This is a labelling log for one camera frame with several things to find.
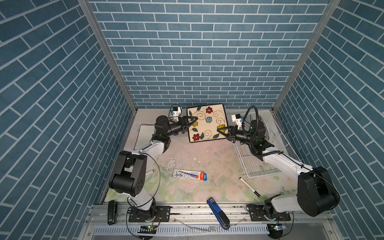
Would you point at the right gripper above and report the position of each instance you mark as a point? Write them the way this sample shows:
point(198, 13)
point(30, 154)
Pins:
point(232, 136)

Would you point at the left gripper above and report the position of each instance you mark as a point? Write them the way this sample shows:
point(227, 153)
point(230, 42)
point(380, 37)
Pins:
point(184, 127)

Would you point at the black square plate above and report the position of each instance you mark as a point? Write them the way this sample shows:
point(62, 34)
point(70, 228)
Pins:
point(210, 117)

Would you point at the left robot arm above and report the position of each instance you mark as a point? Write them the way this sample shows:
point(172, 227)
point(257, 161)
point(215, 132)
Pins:
point(129, 172)

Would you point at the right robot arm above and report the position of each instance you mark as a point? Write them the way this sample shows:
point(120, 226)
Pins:
point(315, 190)

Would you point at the blue white pen box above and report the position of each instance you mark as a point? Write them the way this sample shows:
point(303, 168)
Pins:
point(189, 175)

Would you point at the black white marker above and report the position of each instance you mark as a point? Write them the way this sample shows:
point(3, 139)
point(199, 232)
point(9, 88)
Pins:
point(249, 186)

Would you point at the blue black stapler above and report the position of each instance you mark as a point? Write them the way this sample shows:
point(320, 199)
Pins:
point(219, 214)

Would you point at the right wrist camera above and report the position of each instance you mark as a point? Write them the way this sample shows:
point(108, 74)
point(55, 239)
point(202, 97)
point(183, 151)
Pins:
point(238, 120)

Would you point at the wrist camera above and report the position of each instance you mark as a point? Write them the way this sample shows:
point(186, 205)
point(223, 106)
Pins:
point(238, 120)
point(175, 112)

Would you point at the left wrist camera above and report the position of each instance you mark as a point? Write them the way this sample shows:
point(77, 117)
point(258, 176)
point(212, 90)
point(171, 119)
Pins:
point(175, 112)

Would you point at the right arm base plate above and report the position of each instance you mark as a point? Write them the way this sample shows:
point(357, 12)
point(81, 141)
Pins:
point(258, 213)

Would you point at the aluminium mounting rail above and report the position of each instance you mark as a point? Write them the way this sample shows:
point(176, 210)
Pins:
point(190, 214)

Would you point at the white slotted cable duct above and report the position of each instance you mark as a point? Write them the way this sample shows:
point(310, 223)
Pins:
point(182, 230)

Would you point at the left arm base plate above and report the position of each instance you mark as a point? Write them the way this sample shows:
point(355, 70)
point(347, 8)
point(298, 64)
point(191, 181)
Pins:
point(158, 213)

